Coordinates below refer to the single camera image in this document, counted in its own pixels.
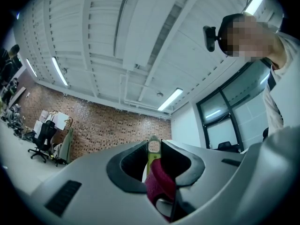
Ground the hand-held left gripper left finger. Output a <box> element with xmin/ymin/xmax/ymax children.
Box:
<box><xmin>30</xmin><ymin>140</ymin><xmax>170</xmax><ymax>225</ymax></box>

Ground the magenta cloth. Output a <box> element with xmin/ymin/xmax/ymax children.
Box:
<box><xmin>144</xmin><ymin>159</ymin><xmax>177</xmax><ymax>222</ymax></box>

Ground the dark framed glass window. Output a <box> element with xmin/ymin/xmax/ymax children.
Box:
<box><xmin>195</xmin><ymin>61</ymin><xmax>271</xmax><ymax>151</ymax></box>

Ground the black head-mounted camera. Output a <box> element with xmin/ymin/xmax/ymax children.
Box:
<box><xmin>202</xmin><ymin>25</ymin><xmax>222</xmax><ymax>53</ymax></box>

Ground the person's white shirt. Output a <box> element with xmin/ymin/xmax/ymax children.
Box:
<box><xmin>262</xmin><ymin>31</ymin><xmax>300</xmax><ymax>137</ymax></box>

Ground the clothes rack with white sheets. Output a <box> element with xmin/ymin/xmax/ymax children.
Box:
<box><xmin>34</xmin><ymin>110</ymin><xmax>73</xmax><ymax>132</ymax></box>

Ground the black office chair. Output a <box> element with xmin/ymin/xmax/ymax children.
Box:
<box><xmin>27</xmin><ymin>120</ymin><xmax>57</xmax><ymax>163</ymax></box>

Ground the pile of grey chairs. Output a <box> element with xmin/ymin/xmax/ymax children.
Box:
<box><xmin>0</xmin><ymin>102</ymin><xmax>25</xmax><ymax>138</ymax></box>

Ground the black chair backrest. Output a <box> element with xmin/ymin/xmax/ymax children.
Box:
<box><xmin>217</xmin><ymin>141</ymin><xmax>240</xmax><ymax>153</ymax></box>

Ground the person's head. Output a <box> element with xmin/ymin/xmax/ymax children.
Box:
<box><xmin>217</xmin><ymin>13</ymin><xmax>288</xmax><ymax>70</ymax></box>

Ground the green draped chair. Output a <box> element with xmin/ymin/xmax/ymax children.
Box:
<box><xmin>54</xmin><ymin>127</ymin><xmax>74</xmax><ymax>167</ymax></box>

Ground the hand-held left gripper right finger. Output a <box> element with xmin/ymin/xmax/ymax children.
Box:
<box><xmin>161</xmin><ymin>139</ymin><xmax>246</xmax><ymax>223</ymax></box>

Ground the long ceiling light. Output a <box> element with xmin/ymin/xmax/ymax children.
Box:
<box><xmin>25</xmin><ymin>58</ymin><xmax>38</xmax><ymax>78</ymax></box>
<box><xmin>243</xmin><ymin>0</ymin><xmax>266</xmax><ymax>15</ymax></box>
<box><xmin>51</xmin><ymin>56</ymin><xmax>69</xmax><ymax>87</ymax></box>
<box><xmin>157</xmin><ymin>87</ymin><xmax>184</xmax><ymax>112</ymax></box>

